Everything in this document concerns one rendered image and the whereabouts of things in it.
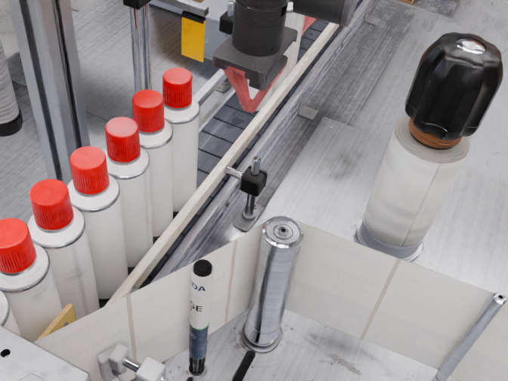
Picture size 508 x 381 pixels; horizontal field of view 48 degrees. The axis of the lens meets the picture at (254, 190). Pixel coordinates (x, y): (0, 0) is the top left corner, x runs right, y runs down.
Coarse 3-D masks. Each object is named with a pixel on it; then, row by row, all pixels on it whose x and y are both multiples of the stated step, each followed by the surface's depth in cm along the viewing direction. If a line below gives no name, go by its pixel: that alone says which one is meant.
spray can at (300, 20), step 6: (300, 18) 91; (300, 24) 92; (300, 30) 93; (300, 36) 94; (294, 42) 94; (294, 48) 95; (294, 54) 96; (294, 60) 97; (294, 66) 98; (288, 72) 98
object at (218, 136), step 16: (320, 32) 112; (336, 32) 113; (304, 48) 107; (288, 96) 97; (224, 112) 92; (240, 112) 92; (208, 128) 89; (224, 128) 89; (240, 128) 90; (208, 144) 86; (224, 144) 87; (208, 160) 84; (240, 160) 85; (224, 176) 82; (192, 224) 75; (176, 240) 73; (128, 272) 69
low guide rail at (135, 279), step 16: (320, 48) 104; (304, 64) 97; (288, 80) 94; (272, 96) 90; (272, 112) 90; (256, 128) 85; (240, 144) 82; (224, 160) 79; (208, 176) 77; (208, 192) 76; (192, 208) 73; (176, 224) 70; (160, 240) 68; (144, 256) 67; (160, 256) 68; (144, 272) 66; (128, 288) 63
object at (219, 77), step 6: (222, 72) 85; (216, 78) 84; (222, 78) 85; (210, 84) 83; (216, 84) 84; (204, 90) 82; (210, 90) 83; (198, 96) 81; (204, 96) 81; (198, 102) 80
